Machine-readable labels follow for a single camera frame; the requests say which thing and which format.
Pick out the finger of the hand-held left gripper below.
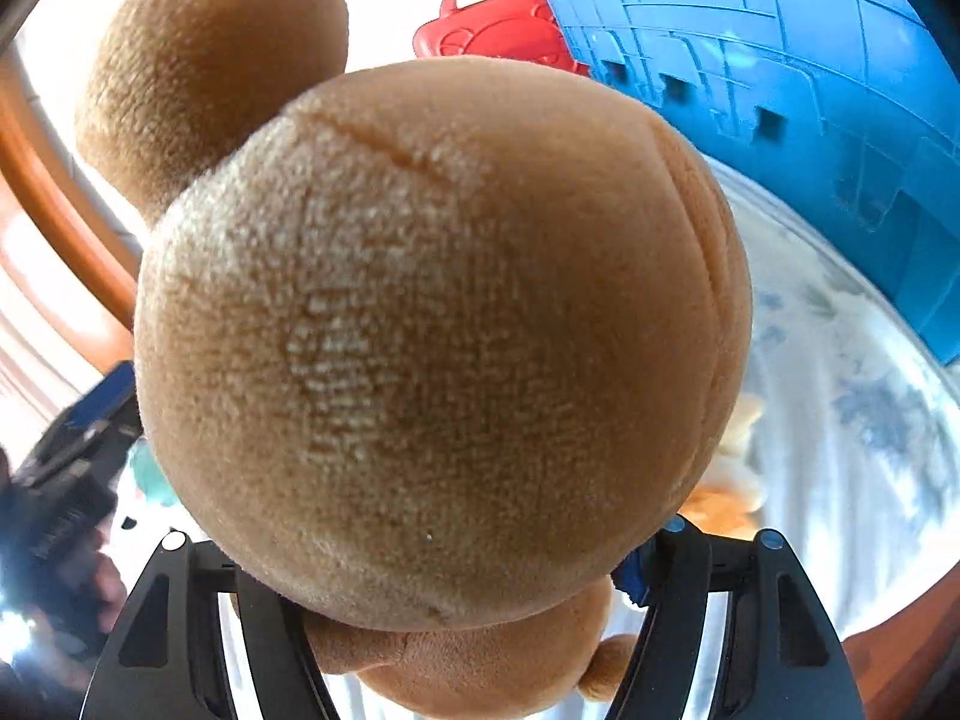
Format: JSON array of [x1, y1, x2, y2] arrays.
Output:
[[64, 360, 145, 467]]

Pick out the person's left hand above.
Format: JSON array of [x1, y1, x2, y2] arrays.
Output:
[[88, 532, 130, 638]]

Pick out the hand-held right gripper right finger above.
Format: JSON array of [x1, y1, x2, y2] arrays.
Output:
[[606, 514, 868, 720]]

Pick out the brown plush teddy bear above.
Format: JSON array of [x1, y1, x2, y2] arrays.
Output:
[[75, 0, 755, 718]]

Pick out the wooden furniture frame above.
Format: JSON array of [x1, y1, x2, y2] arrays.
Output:
[[0, 52, 140, 376]]

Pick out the orange and white plush toy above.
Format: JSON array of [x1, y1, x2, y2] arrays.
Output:
[[679, 390, 766, 541]]

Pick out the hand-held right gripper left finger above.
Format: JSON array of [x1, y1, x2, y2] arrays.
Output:
[[79, 529, 340, 720]]

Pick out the wooden desktop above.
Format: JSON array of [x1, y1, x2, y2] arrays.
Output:
[[840, 600, 960, 720]]

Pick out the red plastic basket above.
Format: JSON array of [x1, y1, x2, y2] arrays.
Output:
[[412, 0, 592, 77]]

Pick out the blue plastic crate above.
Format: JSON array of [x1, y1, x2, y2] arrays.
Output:
[[525, 0, 960, 367]]

